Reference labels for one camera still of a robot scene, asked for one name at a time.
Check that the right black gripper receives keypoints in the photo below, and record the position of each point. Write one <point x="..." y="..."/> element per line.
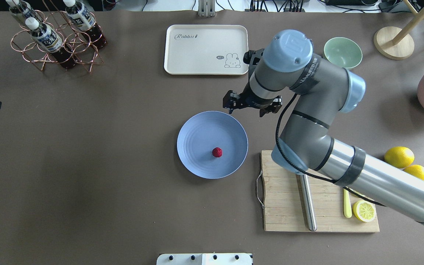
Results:
<point x="249" y="101"/>

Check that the red strawberry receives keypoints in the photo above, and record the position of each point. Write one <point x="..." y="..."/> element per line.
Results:
<point x="217" y="152"/>

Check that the blue plate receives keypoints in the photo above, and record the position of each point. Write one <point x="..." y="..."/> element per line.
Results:
<point x="201" y="134"/>

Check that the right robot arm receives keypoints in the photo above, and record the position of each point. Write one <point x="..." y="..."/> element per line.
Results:
<point x="324" y="89"/>

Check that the cream rabbit tray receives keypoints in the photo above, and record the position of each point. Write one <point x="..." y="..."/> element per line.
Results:
<point x="205" y="50"/>

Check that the drink bottle top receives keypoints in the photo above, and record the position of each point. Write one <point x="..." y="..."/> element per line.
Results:
<point x="51" y="42"/>

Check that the drink bottle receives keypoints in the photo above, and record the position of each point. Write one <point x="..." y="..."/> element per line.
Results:
<point x="51" y="42"/>
<point x="84" y="22"/>
<point x="22" y="10"/>

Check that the drink bottle bottom right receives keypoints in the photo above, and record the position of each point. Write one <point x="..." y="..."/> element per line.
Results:
<point x="22" y="10"/>

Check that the green bowl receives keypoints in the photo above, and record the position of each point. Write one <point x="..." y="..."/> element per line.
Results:
<point x="343" y="52"/>

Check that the wooden cutting board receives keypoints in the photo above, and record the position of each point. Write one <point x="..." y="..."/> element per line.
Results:
<point x="284" y="210"/>

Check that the steel muddler black tip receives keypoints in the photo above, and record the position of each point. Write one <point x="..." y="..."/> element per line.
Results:
<point x="308" y="203"/>

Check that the drink bottle bottom left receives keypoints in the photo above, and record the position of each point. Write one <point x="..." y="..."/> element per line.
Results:
<point x="84" y="22"/>

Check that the yellow plastic knife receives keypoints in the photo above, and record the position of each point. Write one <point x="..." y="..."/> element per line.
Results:
<point x="347" y="210"/>

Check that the lemon slice upper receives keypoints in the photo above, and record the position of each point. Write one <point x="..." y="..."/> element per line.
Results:
<point x="364" y="211"/>

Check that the wooden cup stand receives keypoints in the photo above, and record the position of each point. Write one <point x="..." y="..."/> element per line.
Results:
<point x="396" y="43"/>

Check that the yellow lemon lower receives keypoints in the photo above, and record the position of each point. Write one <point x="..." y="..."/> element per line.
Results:
<point x="399" y="156"/>

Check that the yellow lemon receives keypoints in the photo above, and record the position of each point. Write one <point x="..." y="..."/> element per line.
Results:
<point x="399" y="156"/>
<point x="416" y="171"/>

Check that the yellow lemon upper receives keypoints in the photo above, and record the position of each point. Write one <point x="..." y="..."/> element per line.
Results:
<point x="416" y="171"/>

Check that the copper wire bottle rack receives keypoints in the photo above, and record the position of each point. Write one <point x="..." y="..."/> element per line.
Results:
<point x="84" y="54"/>

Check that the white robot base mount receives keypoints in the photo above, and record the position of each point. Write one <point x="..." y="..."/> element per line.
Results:
<point x="230" y="258"/>

